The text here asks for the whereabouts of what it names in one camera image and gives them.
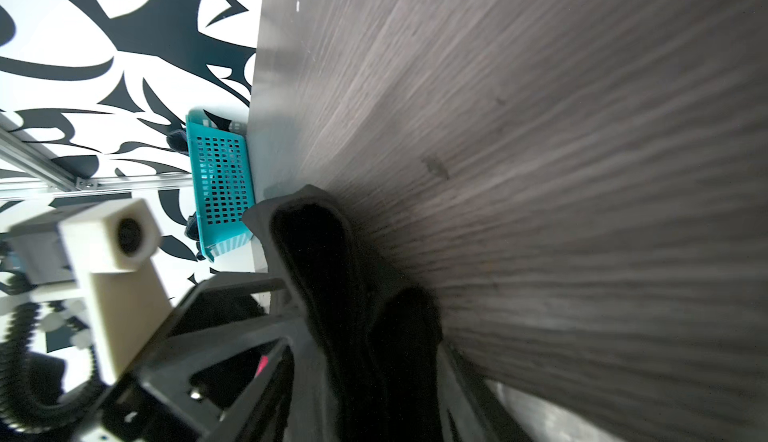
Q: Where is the black skirt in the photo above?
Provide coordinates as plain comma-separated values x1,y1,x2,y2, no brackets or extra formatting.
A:
242,185,443,441

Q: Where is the black corrugated cable conduit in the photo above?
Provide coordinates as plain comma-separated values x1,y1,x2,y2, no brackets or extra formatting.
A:
0,300,106,434

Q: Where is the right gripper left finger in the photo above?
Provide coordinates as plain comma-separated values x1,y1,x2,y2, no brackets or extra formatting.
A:
221,345,327,441

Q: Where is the aluminium frame crossbar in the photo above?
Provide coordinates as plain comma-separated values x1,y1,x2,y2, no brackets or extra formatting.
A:
1,128,192,201

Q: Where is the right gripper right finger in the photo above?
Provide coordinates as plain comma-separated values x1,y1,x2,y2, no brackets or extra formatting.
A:
436,342,531,441

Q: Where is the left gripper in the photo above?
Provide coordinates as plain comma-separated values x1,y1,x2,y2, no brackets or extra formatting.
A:
77,273,290,441

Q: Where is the teal plastic basket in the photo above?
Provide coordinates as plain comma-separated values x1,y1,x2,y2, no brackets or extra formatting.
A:
186,110,255,262

